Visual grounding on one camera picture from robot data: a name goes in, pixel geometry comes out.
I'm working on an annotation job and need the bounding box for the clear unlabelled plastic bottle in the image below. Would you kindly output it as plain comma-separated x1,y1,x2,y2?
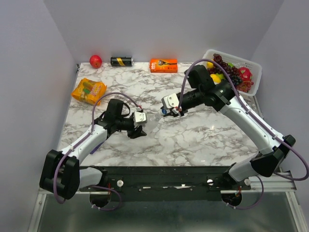
147,114,161,124

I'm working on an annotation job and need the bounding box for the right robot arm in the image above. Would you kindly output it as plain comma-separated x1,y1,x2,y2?
161,65,295,189

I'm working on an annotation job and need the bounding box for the purple toothpaste box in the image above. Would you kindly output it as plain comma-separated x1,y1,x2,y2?
90,143,103,154

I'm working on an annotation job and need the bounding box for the orange razor box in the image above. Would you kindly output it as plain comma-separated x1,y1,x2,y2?
150,59,178,73

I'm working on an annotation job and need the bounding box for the orange snack bag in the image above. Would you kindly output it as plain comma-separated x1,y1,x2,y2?
71,78,107,105

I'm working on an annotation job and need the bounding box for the yellow lemon upper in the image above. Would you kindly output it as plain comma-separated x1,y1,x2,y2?
207,62,214,69

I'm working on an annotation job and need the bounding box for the black drink can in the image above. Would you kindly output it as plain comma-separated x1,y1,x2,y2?
110,57,134,67

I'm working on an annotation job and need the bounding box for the red apple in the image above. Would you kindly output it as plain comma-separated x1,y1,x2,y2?
89,55,102,69

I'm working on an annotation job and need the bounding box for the red lychee cluster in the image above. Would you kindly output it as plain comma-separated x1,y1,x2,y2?
236,81,254,93

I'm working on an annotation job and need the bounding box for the pink dragon fruit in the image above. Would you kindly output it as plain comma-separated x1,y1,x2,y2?
238,67,252,82

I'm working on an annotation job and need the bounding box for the white plastic basket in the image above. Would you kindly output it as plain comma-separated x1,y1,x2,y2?
203,49,262,97

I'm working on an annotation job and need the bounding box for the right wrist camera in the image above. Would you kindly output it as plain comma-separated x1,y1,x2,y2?
161,93,179,110

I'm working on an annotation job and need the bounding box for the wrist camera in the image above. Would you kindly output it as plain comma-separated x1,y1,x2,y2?
161,93,179,110
133,111,147,127

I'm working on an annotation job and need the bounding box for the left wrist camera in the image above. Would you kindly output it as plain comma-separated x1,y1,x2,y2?
133,111,147,127

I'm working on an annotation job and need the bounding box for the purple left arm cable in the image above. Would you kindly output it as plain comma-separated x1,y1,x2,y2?
53,92,144,204

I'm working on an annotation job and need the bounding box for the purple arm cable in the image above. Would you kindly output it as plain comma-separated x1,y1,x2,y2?
53,92,144,204
178,58,309,182

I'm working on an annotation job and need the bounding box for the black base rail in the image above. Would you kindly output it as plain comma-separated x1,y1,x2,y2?
49,165,242,202

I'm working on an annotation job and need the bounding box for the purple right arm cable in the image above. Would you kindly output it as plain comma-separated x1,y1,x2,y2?
178,58,309,182

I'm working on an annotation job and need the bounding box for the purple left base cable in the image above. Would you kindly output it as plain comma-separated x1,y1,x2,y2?
89,185,124,211

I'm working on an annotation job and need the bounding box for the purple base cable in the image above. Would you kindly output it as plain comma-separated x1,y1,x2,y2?
225,175,266,210
89,185,124,211

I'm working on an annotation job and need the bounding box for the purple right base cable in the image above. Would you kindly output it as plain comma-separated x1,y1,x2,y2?
225,175,266,210

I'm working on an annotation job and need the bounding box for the aluminium frame rail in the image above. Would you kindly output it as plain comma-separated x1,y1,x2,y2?
216,174,297,194

